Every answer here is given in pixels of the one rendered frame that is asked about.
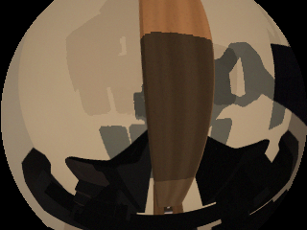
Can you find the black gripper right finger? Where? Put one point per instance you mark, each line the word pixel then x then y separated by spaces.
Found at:
pixel 220 162

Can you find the brown wooden post with slot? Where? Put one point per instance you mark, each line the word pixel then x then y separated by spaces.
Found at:
pixel 166 210

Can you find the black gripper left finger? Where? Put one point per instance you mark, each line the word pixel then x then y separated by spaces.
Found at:
pixel 130 171

